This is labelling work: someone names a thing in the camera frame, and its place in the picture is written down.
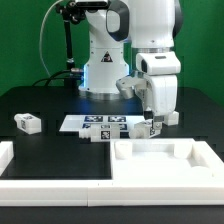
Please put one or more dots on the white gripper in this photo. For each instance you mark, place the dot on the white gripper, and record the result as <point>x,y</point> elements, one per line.
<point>159,98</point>

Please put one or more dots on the white square tabletop tray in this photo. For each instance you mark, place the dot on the white square tabletop tray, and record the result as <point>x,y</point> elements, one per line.
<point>141,162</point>

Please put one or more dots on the black camera stand pole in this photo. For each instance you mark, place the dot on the black camera stand pole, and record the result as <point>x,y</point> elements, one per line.
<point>73,12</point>

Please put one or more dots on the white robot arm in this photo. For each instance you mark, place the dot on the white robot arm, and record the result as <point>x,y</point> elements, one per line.
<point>131,53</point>

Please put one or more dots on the white sheet with tags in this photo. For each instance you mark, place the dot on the white sheet with tags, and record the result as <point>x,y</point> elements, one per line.
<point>73,123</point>

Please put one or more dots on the white U-shaped obstacle fence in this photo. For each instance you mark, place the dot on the white U-shaped obstacle fence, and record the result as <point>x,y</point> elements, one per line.
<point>106,192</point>

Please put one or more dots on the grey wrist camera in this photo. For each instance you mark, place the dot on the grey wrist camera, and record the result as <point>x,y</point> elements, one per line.
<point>128,84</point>

